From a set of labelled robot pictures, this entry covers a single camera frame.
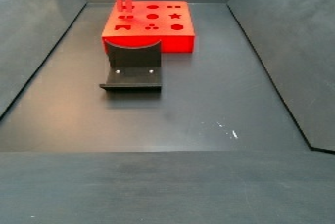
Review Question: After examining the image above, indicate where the black curved holder bracket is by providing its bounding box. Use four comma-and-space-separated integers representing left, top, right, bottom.
100, 41, 163, 91

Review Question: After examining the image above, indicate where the red shape-sorting block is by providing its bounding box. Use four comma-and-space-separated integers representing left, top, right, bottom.
101, 1, 196, 53

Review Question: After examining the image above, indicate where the grey bin enclosure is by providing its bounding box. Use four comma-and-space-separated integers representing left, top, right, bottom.
0, 0, 335, 224

